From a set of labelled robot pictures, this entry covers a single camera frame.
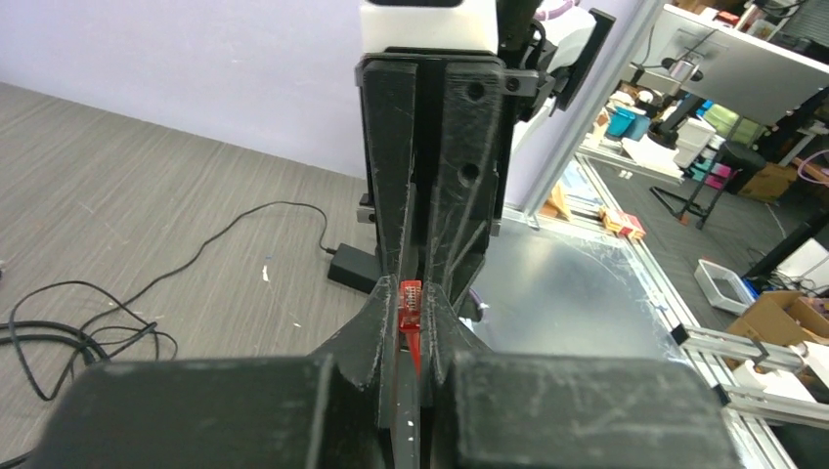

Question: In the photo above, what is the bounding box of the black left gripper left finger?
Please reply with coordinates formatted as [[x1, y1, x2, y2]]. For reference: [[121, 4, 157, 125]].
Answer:
[[38, 276, 397, 468]]

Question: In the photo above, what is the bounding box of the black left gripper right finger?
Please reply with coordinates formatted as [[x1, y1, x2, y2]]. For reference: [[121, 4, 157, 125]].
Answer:
[[419, 282, 739, 468]]

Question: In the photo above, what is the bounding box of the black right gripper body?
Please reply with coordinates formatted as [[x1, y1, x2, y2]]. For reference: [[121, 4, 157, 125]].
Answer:
[[356, 51, 542, 308]]

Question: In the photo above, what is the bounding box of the red ethernet cable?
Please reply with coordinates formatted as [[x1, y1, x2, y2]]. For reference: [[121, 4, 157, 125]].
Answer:
[[396, 279, 425, 380]]

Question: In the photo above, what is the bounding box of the black ethernet cable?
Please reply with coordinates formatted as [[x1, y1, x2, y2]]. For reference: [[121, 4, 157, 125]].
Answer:
[[0, 317, 111, 469]]

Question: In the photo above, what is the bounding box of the thin black power cable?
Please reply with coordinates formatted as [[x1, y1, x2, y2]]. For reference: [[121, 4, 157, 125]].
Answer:
[[0, 201, 338, 403]]

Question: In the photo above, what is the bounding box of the black power adapter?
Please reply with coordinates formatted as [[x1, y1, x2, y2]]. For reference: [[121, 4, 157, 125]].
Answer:
[[327, 243, 381, 294]]

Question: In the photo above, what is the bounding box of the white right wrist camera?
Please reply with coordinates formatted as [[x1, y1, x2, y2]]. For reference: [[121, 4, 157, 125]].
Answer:
[[360, 1, 499, 54]]

